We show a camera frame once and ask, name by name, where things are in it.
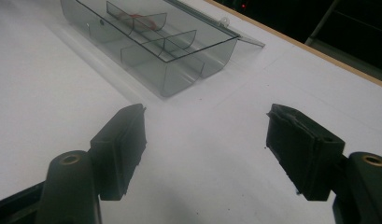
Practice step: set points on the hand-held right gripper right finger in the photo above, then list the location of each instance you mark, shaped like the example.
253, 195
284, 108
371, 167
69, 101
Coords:
304, 149

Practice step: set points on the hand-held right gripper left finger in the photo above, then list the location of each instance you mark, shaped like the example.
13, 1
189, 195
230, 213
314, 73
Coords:
120, 146

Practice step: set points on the clear grey compartment box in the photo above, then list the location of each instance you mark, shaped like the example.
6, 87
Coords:
166, 71

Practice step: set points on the red rubber band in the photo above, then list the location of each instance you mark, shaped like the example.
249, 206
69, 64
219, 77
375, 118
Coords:
145, 19

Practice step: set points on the white table sheet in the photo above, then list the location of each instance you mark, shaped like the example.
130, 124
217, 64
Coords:
210, 140

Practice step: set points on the white desk frame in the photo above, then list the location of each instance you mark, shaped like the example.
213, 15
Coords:
322, 23

